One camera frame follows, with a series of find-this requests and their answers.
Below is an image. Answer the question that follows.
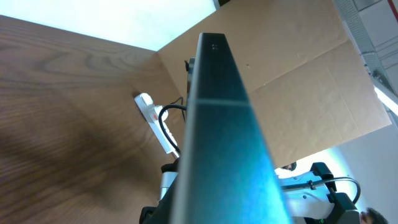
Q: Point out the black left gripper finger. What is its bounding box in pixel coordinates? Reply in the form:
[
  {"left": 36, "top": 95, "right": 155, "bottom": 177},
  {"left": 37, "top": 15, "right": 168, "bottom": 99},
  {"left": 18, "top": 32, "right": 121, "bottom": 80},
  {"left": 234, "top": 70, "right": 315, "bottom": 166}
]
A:
[{"left": 139, "top": 159, "right": 179, "bottom": 224}]

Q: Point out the gold Galaxy smartphone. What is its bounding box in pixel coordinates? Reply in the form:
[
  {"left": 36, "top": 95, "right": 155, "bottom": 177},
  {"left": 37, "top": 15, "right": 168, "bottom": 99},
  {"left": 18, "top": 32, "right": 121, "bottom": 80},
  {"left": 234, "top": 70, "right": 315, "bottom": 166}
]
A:
[{"left": 170, "top": 33, "right": 292, "bottom": 223}]

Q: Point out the black charging cable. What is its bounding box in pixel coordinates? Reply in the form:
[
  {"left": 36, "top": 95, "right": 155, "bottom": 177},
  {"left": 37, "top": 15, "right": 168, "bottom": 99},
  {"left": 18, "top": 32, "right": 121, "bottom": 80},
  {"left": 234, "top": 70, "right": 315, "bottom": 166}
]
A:
[{"left": 157, "top": 104, "right": 187, "bottom": 156}]

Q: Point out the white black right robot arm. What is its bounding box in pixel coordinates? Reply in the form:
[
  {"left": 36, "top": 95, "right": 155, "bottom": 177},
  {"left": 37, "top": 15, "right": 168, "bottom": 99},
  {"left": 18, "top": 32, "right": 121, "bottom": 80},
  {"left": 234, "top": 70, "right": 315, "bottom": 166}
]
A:
[{"left": 280, "top": 162, "right": 361, "bottom": 224}]

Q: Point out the white power strip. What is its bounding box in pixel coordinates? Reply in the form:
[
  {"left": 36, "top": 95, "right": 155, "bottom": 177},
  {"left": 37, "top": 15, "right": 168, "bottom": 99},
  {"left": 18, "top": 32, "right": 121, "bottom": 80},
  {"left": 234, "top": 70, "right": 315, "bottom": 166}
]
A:
[{"left": 134, "top": 93, "right": 180, "bottom": 157}]

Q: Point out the brown cardboard panel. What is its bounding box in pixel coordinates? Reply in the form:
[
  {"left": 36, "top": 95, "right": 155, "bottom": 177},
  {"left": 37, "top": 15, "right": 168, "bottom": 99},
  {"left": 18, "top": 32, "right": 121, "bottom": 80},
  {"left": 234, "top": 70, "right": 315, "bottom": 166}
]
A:
[{"left": 159, "top": 0, "right": 391, "bottom": 166}]

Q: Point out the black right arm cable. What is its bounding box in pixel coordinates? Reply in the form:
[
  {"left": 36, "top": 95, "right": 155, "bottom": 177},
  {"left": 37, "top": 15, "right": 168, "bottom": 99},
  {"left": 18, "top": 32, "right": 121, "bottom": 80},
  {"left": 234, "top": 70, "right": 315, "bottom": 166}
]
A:
[{"left": 281, "top": 176, "right": 362, "bottom": 206}]

